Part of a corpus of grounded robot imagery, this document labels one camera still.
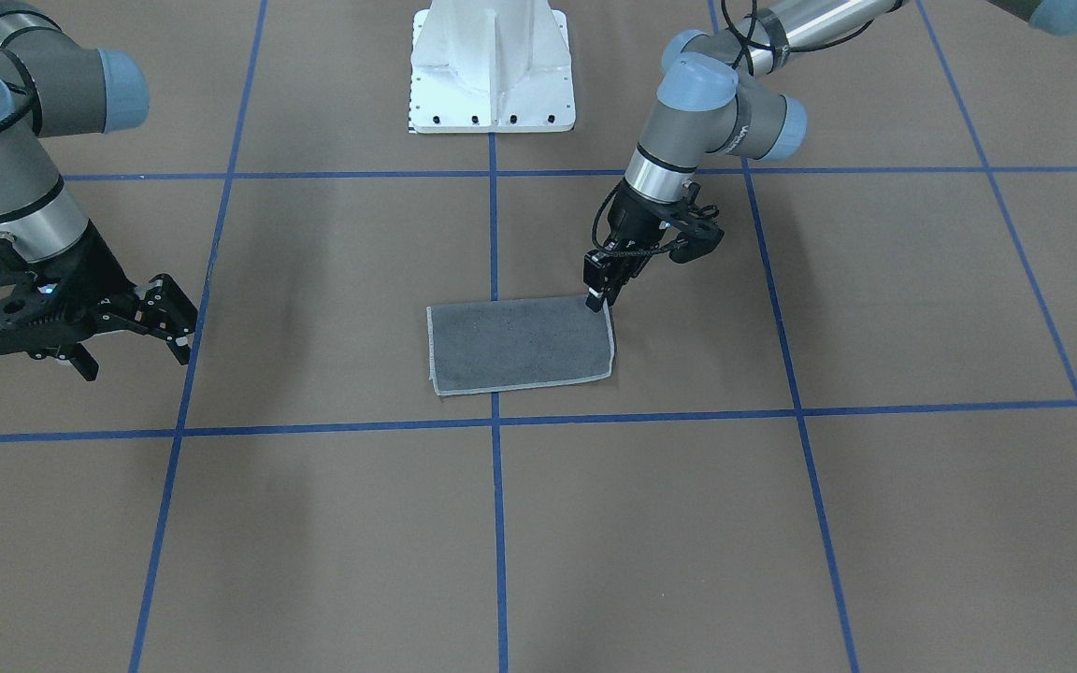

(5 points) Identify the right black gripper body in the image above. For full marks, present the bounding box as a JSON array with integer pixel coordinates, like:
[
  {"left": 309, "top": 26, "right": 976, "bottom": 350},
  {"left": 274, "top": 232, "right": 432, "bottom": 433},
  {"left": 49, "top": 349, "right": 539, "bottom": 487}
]
[{"left": 29, "top": 224, "right": 198, "bottom": 361}]

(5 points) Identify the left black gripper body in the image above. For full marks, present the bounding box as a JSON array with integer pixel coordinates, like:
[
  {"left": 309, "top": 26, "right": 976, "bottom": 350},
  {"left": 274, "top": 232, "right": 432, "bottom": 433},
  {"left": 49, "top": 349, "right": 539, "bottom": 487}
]
[{"left": 582, "top": 179, "right": 688, "bottom": 282}]

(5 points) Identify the pink towel white edging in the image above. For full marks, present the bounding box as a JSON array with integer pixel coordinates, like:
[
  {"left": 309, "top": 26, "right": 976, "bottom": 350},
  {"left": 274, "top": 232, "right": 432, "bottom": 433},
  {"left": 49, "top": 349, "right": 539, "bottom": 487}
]
[{"left": 426, "top": 295, "right": 615, "bottom": 396}]

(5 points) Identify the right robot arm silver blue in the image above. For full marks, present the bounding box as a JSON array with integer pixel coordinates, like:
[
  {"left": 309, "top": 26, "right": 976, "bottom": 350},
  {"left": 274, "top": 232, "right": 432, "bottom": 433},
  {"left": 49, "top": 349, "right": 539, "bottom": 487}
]
[{"left": 0, "top": 1, "right": 198, "bottom": 380}]

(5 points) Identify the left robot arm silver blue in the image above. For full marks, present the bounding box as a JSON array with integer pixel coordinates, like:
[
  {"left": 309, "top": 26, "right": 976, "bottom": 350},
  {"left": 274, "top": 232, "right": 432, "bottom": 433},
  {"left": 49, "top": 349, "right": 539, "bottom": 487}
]
[{"left": 581, "top": 1, "right": 974, "bottom": 314}]

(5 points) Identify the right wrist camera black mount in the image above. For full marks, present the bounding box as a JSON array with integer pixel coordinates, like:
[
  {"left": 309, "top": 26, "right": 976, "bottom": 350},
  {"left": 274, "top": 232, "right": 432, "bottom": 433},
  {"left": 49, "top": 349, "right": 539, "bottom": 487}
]
[{"left": 0, "top": 233, "right": 102, "bottom": 356}]

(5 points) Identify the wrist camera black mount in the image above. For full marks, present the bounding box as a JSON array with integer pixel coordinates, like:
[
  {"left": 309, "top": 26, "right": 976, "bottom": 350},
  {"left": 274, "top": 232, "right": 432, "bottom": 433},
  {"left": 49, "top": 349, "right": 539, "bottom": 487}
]
[
  {"left": 669, "top": 199, "right": 725, "bottom": 265},
  {"left": 0, "top": 233, "right": 102, "bottom": 356}
]

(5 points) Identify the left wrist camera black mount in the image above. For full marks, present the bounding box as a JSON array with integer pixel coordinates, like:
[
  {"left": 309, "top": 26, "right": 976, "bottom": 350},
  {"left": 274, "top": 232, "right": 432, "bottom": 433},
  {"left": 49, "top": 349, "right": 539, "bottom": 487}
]
[{"left": 669, "top": 199, "right": 725, "bottom": 265}]

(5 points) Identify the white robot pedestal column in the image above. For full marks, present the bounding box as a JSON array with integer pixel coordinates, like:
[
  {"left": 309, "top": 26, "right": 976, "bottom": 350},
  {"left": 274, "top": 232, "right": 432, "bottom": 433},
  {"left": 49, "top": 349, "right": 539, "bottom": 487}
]
[{"left": 408, "top": 1, "right": 577, "bottom": 134}]

